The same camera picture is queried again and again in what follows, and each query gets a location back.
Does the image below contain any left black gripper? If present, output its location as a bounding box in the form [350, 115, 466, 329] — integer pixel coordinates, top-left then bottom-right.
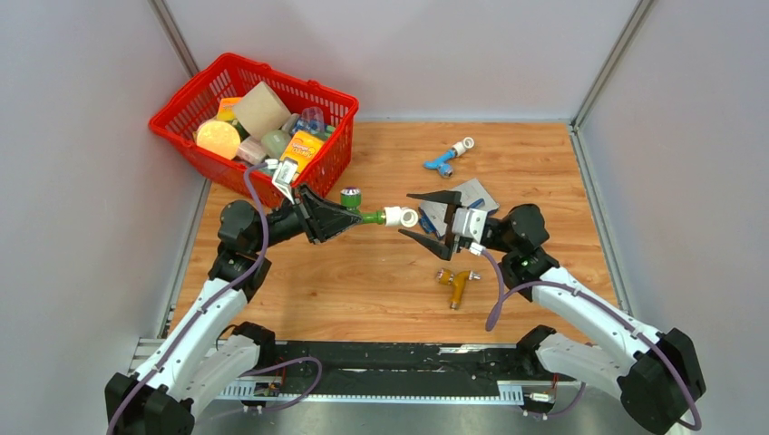
[250, 182, 362, 254]

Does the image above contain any green water faucet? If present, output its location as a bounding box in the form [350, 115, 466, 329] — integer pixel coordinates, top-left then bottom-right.
[340, 187, 386, 225]

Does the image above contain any white pipe elbow fitting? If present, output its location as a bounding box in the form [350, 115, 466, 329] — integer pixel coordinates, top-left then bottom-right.
[384, 207, 420, 228]

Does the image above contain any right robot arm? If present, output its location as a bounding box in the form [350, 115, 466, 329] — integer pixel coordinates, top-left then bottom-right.
[403, 190, 706, 434]

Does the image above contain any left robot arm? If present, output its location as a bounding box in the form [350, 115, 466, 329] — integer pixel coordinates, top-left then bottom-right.
[105, 185, 364, 434]

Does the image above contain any razor blister pack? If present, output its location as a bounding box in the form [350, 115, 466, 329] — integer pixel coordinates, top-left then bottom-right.
[418, 178, 500, 238]

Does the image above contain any yellow brass faucet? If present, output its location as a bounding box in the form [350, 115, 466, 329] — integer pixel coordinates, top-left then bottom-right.
[436, 268, 482, 310]

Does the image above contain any yellow orange snack packet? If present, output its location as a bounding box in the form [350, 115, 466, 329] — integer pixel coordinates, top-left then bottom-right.
[280, 130, 325, 173]

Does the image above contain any blue faucet with white fitting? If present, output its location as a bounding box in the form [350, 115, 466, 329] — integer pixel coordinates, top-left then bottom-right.
[423, 137, 475, 179]

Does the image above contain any pale green soap bar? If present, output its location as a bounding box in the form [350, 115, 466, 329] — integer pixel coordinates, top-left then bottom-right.
[260, 130, 292, 159]

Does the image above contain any pink wrapped soap bar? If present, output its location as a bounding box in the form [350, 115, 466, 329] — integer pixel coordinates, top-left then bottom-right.
[236, 136, 268, 166]

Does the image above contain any brown cardboard box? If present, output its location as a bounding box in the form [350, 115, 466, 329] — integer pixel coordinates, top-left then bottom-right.
[233, 82, 292, 139]

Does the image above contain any orange round sponge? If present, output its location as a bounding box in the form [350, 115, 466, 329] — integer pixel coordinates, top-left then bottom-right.
[194, 120, 241, 160]

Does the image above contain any orange packet in basket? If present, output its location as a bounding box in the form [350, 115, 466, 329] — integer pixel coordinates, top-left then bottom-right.
[215, 97, 241, 122]

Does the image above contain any red plastic shopping basket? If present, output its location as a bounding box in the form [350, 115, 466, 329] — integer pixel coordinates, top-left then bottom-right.
[148, 53, 359, 197]

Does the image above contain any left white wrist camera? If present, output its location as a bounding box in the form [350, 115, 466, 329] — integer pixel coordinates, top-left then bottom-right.
[272, 159, 298, 204]

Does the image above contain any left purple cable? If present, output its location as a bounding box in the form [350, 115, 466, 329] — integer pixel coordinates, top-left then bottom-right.
[106, 159, 324, 435]

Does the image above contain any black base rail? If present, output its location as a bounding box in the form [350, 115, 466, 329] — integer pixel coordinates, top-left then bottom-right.
[258, 341, 554, 397]

